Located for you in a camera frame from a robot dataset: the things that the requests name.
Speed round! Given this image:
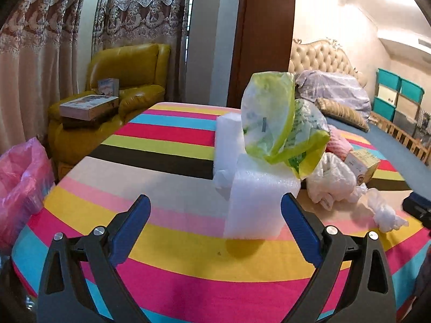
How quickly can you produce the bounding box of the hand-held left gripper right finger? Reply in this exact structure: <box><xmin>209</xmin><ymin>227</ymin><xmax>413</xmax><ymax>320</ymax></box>
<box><xmin>280</xmin><ymin>192</ymin><xmax>398</xmax><ymax>323</ymax></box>

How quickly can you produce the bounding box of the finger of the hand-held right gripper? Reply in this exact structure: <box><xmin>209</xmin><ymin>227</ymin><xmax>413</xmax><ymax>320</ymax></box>
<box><xmin>402</xmin><ymin>192</ymin><xmax>431</xmax><ymax>220</ymax></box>

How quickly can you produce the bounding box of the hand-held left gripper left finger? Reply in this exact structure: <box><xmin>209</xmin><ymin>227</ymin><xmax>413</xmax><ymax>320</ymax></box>
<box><xmin>36</xmin><ymin>194</ymin><xmax>152</xmax><ymax>323</ymax></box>

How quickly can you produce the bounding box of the pink foam fruit net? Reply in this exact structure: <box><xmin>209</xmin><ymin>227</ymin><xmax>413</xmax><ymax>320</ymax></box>
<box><xmin>325</xmin><ymin>124</ymin><xmax>353</xmax><ymax>161</ymax></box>

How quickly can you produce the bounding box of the pink-lined trash bin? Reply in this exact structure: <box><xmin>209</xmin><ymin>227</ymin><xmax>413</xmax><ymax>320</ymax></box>
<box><xmin>0</xmin><ymin>137</ymin><xmax>56</xmax><ymax>250</ymax></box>

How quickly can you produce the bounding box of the crumpled white plastic wrap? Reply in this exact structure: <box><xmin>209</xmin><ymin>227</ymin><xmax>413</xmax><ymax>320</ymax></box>
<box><xmin>366</xmin><ymin>188</ymin><xmax>409</xmax><ymax>233</ymax></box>

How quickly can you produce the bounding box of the white plastic bag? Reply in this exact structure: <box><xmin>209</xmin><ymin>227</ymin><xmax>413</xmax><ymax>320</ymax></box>
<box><xmin>306</xmin><ymin>153</ymin><xmax>367</xmax><ymax>210</ymax></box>

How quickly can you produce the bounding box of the bed with tufted headboard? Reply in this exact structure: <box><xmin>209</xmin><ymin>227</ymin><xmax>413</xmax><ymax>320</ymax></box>
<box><xmin>325</xmin><ymin>116</ymin><xmax>429</xmax><ymax>189</ymax></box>

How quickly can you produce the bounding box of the small tan cardboard box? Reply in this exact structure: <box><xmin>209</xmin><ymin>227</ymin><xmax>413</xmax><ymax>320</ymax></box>
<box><xmin>346</xmin><ymin>150</ymin><xmax>381</xmax><ymax>184</ymax></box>

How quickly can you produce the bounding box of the white storage bin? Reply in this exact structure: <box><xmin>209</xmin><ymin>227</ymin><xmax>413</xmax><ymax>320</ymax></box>
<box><xmin>397</xmin><ymin>94</ymin><xmax>421</xmax><ymax>115</ymax></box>
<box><xmin>375</xmin><ymin>84</ymin><xmax>400</xmax><ymax>101</ymax></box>

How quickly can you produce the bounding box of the yellow-green plastic bag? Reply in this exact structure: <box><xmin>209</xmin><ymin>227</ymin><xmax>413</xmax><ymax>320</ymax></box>
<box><xmin>266</xmin><ymin>99</ymin><xmax>332</xmax><ymax>180</ymax></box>
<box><xmin>241</xmin><ymin>72</ymin><xmax>297</xmax><ymax>163</ymax></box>

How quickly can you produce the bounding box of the striped beige pillow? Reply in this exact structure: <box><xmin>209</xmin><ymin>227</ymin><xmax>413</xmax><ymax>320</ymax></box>
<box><xmin>315</xmin><ymin>97</ymin><xmax>370</xmax><ymax>132</ymax></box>

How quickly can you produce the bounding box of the flat white printed box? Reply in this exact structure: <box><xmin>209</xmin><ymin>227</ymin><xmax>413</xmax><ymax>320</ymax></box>
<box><xmin>60</xmin><ymin>95</ymin><xmax>119</xmax><ymax>121</ymax></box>

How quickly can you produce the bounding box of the plastic-bagged purple duvet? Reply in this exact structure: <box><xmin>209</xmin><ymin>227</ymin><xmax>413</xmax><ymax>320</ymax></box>
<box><xmin>296</xmin><ymin>70</ymin><xmax>371</xmax><ymax>119</ymax></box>

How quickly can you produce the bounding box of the yellow leather armchair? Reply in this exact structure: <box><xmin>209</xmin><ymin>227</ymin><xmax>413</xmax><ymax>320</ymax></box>
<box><xmin>47</xmin><ymin>43</ymin><xmax>172</xmax><ymax>175</ymax></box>

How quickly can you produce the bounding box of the tufted beige headboard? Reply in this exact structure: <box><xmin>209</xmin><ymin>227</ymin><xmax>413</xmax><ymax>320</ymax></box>
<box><xmin>289</xmin><ymin>38</ymin><xmax>367</xmax><ymax>89</ymax></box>

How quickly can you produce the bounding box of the beige lace curtain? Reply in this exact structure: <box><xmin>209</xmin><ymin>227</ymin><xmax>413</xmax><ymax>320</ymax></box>
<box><xmin>92</xmin><ymin>0</ymin><xmax>191</xmax><ymax>103</ymax></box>
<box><xmin>0</xmin><ymin>0</ymin><xmax>89</xmax><ymax>157</ymax></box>

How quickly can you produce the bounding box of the brown wooden door panel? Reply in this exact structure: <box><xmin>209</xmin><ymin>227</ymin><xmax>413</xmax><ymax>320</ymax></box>
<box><xmin>227</xmin><ymin>0</ymin><xmax>296</xmax><ymax>109</ymax></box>

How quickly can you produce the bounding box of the wooden bed rail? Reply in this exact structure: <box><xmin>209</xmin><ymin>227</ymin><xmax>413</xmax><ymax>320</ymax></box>
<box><xmin>369</xmin><ymin>111</ymin><xmax>431</xmax><ymax>166</ymax></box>

